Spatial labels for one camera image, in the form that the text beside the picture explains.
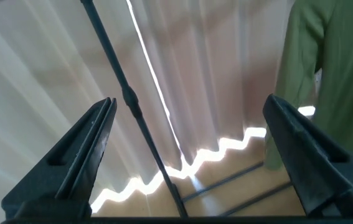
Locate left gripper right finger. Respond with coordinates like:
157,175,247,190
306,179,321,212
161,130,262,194
262,93,353,218

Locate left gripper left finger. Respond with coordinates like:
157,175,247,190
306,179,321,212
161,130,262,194
1,97,118,219

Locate green long-sleeved shirt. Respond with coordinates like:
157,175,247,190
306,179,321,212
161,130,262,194
265,0,353,171

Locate black clothes rack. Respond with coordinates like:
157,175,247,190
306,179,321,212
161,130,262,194
0,0,293,218

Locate beige curtain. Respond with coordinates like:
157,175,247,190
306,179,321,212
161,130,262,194
0,0,296,215

